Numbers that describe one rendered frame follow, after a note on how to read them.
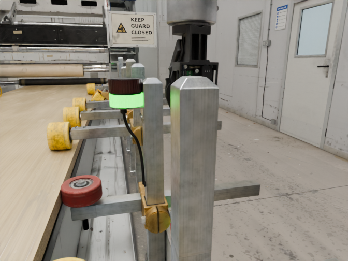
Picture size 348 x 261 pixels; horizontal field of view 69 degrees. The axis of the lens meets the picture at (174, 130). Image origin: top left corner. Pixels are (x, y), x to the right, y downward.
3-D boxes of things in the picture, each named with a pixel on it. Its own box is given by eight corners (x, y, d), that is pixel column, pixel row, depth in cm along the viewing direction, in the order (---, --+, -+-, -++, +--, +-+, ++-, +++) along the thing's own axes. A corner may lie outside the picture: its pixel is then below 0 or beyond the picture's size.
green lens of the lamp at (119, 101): (141, 102, 50) (140, 90, 49) (144, 107, 44) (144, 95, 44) (110, 103, 49) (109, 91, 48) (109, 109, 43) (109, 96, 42)
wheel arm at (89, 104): (179, 103, 133) (179, 97, 132) (181, 104, 130) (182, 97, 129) (79, 107, 122) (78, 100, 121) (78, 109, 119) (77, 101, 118)
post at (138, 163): (147, 213, 84) (143, 63, 71) (149, 219, 81) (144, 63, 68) (137, 214, 83) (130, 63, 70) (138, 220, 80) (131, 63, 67)
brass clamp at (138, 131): (146, 132, 84) (146, 117, 83) (153, 145, 72) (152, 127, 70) (128, 133, 83) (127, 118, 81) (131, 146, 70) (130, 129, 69)
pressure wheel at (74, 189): (105, 215, 60) (101, 171, 57) (104, 237, 53) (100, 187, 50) (69, 220, 58) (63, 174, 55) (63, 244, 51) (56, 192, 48)
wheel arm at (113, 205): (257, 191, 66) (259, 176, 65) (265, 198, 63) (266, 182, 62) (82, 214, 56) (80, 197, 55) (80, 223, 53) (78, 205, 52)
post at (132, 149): (139, 176, 107) (134, 58, 94) (140, 180, 104) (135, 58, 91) (131, 177, 106) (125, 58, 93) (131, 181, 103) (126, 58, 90)
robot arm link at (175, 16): (162, 2, 48) (209, 5, 51) (162, 30, 50) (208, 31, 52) (173, -10, 40) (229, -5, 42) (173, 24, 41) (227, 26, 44)
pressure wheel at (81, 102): (85, 111, 116) (87, 116, 123) (84, 95, 118) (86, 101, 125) (71, 111, 115) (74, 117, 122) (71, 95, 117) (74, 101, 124)
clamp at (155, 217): (159, 197, 63) (158, 179, 62) (171, 231, 51) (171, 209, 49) (136, 200, 62) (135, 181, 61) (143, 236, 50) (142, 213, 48)
